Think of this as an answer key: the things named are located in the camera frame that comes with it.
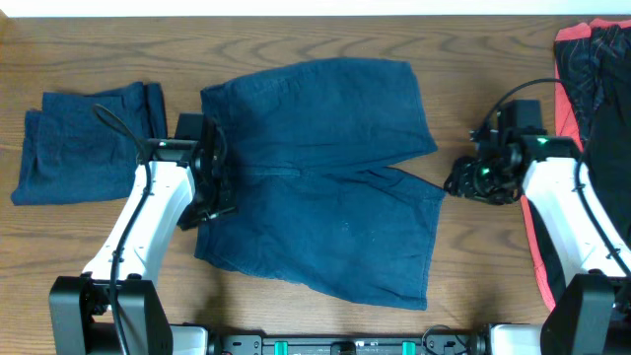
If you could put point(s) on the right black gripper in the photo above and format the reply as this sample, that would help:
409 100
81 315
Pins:
460 177

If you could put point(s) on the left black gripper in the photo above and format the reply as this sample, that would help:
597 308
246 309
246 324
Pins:
228 186

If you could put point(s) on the blue denim shorts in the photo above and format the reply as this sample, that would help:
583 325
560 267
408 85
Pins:
313 154

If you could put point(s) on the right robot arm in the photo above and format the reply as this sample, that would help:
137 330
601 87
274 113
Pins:
593 313

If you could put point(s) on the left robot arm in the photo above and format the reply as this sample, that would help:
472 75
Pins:
113 306

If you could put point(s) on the folded dark blue shorts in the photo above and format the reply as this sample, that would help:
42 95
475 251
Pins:
70 157

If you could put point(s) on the red and black garment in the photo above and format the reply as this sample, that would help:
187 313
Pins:
593 108

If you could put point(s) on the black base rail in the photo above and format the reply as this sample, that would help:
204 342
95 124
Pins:
438 339

